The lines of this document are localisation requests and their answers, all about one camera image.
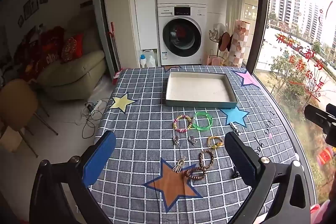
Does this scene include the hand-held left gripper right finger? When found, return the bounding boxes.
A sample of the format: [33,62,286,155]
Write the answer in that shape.
[225,131,312,224]

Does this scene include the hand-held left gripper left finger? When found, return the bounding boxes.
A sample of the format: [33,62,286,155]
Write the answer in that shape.
[29,130,117,224]

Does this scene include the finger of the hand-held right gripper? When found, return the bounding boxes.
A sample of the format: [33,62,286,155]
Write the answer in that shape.
[325,122,336,147]
[304,103,336,125]

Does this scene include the yellow hair tie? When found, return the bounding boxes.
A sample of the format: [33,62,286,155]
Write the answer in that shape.
[207,136,225,149]

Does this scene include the brown spiral hair tie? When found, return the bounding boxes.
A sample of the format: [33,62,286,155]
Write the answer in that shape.
[183,166,207,181]

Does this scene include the pink yellow beaded bracelet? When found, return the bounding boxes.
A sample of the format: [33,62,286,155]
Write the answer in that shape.
[172,114,193,133]

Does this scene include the grey cardboard tray white inside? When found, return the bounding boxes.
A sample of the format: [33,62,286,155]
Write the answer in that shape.
[165,71,238,109]

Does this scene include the red orange window ornament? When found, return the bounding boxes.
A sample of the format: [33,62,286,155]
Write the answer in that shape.
[317,148,333,165]

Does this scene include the long silver hair clip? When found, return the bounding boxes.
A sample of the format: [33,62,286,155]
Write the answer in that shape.
[229,121,242,135]

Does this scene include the green translucent bangle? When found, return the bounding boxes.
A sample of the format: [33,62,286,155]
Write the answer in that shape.
[192,111,214,131]

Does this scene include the checkered tablecloth with stars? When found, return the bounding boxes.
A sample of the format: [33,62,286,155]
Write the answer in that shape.
[88,65,319,224]

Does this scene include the red window decals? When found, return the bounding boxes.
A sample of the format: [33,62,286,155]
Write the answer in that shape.
[273,27,328,102]

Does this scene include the gold hair clip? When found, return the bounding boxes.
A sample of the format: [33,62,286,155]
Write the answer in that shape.
[172,156,187,173]

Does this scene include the pink stool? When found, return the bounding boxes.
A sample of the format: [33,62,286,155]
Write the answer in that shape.
[310,199,336,224]

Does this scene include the beige sofa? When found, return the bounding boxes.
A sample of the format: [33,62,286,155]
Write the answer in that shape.
[34,13,107,102]

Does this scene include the wooden chair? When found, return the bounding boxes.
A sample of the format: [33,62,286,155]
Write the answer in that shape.
[0,79,59,158]

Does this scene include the pink checkered gift bag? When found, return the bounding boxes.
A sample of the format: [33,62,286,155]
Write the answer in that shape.
[227,19,249,67]

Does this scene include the red cushion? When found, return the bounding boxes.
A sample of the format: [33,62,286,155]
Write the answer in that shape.
[60,33,84,63]

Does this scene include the clear plastic jug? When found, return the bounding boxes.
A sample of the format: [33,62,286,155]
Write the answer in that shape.
[143,48,156,68]

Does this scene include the red blanket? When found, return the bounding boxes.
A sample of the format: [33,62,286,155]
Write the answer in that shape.
[15,26,65,78]

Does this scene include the white washing machine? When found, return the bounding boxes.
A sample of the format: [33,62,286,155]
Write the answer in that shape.
[157,3,208,66]

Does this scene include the group of picture frames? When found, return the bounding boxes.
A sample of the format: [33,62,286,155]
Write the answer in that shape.
[17,0,49,28]

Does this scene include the brown braided bracelet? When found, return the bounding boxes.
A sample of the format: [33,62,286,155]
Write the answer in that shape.
[199,149,215,170]

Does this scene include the black cable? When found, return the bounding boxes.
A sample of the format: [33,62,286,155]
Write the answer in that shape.
[80,102,109,139]

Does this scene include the wire rack with hats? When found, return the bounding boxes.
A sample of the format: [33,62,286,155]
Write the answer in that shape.
[206,21,234,66]

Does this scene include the red handled mop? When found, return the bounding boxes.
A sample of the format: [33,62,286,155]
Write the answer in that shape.
[106,21,122,84]

